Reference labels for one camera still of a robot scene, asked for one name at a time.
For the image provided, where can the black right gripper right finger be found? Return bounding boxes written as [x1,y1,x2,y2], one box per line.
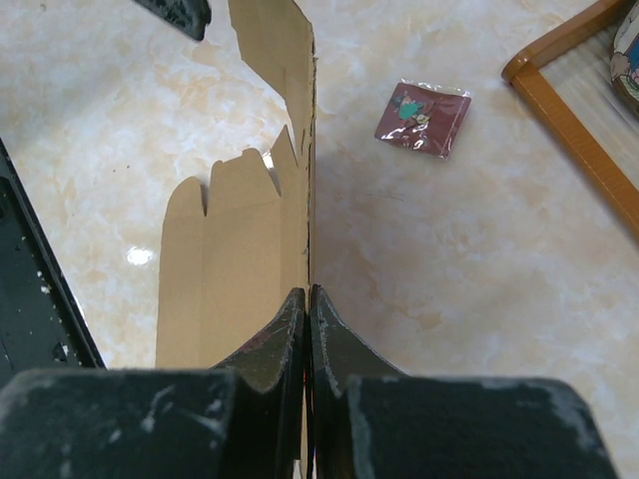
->
[310,287,617,478]

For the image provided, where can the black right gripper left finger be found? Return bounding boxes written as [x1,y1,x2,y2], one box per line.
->
[1,288,306,478]

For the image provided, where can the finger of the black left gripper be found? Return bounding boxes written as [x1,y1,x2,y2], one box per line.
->
[135,0,211,41]

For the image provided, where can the brown cardboard box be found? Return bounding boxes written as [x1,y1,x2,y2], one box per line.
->
[156,1,317,369]

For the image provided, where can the small red packet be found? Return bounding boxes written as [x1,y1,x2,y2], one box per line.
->
[374,81,472,160]

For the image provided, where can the wooden shelf rack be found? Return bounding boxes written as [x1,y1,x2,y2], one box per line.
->
[501,1,638,237]

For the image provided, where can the white bag left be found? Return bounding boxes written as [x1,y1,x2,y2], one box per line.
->
[609,2,638,115]

